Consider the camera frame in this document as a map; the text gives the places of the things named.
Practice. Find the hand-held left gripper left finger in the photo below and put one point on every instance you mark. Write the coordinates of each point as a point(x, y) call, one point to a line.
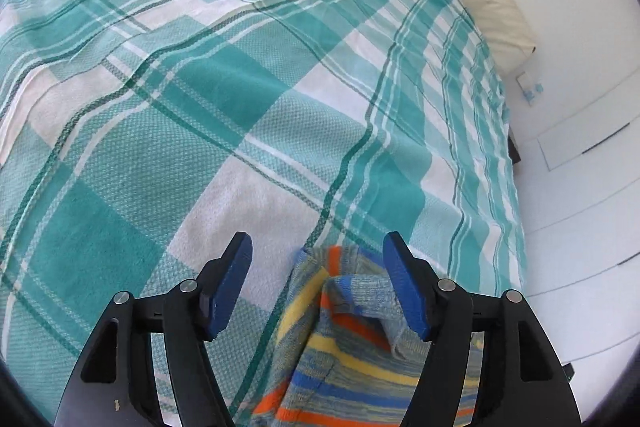
point(227, 292)

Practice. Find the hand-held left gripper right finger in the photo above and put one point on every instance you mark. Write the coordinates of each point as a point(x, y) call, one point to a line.
point(407, 292)

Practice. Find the striped knitted sweater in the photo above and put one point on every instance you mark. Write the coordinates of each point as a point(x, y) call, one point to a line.
point(345, 387)

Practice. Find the teal plaid bedspread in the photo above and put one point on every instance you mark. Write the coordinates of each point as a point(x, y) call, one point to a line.
point(150, 132)

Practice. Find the white wall socket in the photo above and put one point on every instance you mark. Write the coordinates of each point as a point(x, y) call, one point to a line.
point(531, 88)

